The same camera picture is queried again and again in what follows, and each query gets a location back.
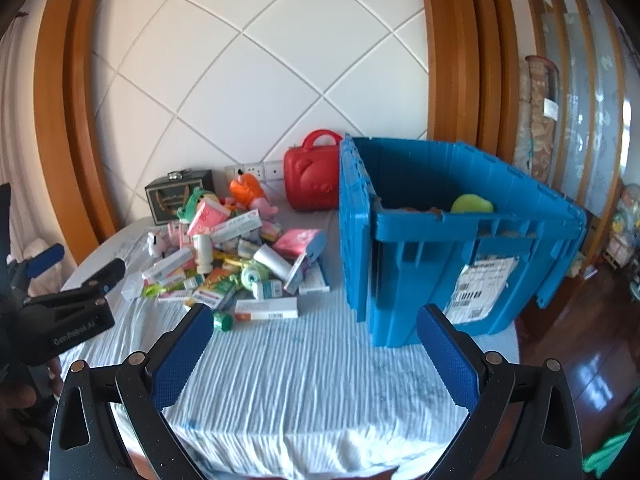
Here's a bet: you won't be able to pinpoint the pink floral tissue packet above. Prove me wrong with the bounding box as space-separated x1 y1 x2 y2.
273 228 322 257

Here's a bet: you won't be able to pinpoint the clear plastic case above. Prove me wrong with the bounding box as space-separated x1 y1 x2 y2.
121 271 146 301

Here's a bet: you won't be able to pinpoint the green frog plush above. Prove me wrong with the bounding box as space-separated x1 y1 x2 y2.
176 187 221 222

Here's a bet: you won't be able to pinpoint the wooden door frame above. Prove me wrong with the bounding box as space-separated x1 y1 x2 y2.
416 0 522 163
33 0 122 243

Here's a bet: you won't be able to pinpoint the long white medicine box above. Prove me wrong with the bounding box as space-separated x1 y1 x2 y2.
209 212 264 244

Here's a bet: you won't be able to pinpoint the wooden frosted glass door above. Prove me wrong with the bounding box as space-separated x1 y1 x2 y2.
517 0 628 203

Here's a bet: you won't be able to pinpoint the green cloth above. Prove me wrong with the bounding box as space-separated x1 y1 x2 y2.
582 429 632 477

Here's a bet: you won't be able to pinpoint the small pink tissue pack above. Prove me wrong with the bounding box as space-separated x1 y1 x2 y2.
187 200 227 237

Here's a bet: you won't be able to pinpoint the white curtain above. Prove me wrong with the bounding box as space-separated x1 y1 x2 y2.
0 30 53 266

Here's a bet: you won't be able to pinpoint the green orange snack packet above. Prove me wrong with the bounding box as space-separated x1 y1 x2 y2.
192 267 239 311

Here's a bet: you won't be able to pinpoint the black gift box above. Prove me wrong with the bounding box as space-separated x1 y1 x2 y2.
145 169 216 225

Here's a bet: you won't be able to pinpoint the green tape roll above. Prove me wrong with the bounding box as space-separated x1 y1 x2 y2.
240 262 271 291

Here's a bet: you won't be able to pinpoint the white orange medicine box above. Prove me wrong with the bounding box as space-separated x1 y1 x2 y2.
233 296 300 322

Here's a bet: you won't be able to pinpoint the orange plush toy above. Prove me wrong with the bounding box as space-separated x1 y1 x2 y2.
229 170 280 219

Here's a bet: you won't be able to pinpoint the rolled patterned carpet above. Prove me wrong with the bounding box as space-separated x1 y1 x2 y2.
514 55 562 182

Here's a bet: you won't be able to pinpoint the white pill bottle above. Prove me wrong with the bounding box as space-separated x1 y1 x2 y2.
193 233 215 275

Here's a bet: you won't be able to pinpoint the red toy carry case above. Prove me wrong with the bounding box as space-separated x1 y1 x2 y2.
283 129 344 213

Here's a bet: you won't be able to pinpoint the blue plastic storage crate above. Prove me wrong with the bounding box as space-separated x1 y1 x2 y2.
338 133 589 349

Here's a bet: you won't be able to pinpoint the flat white box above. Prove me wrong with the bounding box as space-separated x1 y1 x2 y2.
298 263 331 295

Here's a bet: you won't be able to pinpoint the yellow-green round toy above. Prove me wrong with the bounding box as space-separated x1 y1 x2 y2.
450 193 495 215

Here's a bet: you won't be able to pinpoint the white striped tablecloth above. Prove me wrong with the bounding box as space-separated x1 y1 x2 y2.
60 205 522 472

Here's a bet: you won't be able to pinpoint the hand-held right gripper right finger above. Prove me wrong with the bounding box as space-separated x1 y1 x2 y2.
416 303 584 480

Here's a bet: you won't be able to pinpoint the white pink medicine box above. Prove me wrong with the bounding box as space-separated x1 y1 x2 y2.
141 247 194 281

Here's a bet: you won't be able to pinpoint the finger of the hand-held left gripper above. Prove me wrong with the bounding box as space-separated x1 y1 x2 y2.
61 258 127 302
7 243 66 282

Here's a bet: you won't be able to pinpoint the white wall socket strip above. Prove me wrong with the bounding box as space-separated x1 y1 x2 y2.
224 159 286 182

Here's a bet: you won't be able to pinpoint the white plush black horns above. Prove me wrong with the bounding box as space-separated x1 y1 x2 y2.
146 227 171 259

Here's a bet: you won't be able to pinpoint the person's left hand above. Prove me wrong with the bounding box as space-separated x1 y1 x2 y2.
46 356 64 400

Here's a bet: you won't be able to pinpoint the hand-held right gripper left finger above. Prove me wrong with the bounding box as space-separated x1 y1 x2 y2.
47 303 215 480

